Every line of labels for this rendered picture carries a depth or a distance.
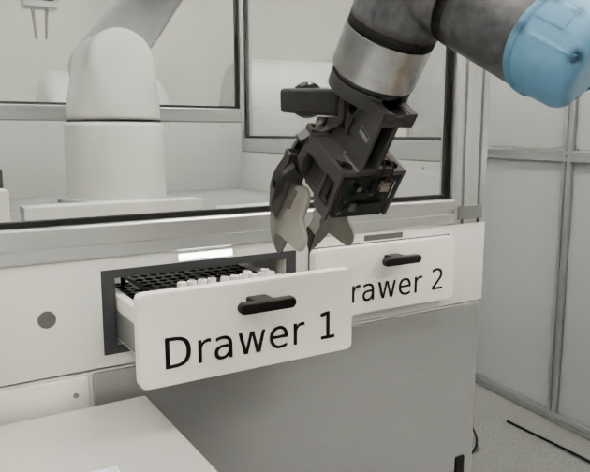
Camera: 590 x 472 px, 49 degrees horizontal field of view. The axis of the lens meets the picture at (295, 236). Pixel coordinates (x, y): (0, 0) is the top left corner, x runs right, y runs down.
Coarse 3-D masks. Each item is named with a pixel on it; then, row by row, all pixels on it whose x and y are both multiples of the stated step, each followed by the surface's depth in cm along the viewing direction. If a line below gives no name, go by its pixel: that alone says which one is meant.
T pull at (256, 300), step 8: (248, 296) 78; (256, 296) 78; (264, 296) 78; (288, 296) 78; (240, 304) 75; (248, 304) 75; (256, 304) 75; (264, 304) 76; (272, 304) 76; (280, 304) 77; (288, 304) 77; (240, 312) 74; (248, 312) 75; (256, 312) 75
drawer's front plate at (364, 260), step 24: (408, 240) 109; (432, 240) 110; (312, 264) 99; (336, 264) 101; (360, 264) 103; (408, 264) 108; (432, 264) 111; (360, 288) 104; (408, 288) 109; (360, 312) 104
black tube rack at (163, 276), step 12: (132, 276) 94; (144, 276) 95; (156, 276) 94; (168, 276) 94; (180, 276) 94; (192, 276) 94; (204, 276) 94; (216, 276) 95; (120, 288) 99; (132, 288) 100; (144, 288) 87; (156, 288) 87
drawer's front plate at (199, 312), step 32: (192, 288) 75; (224, 288) 77; (256, 288) 79; (288, 288) 81; (320, 288) 84; (160, 320) 73; (192, 320) 75; (224, 320) 77; (256, 320) 79; (288, 320) 82; (320, 320) 84; (160, 352) 74; (192, 352) 76; (224, 352) 78; (256, 352) 80; (288, 352) 83; (320, 352) 85; (160, 384) 74
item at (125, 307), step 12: (240, 264) 108; (252, 264) 106; (120, 300) 84; (132, 300) 83; (120, 312) 85; (132, 312) 80; (120, 324) 84; (132, 324) 80; (120, 336) 85; (132, 336) 80; (132, 348) 80
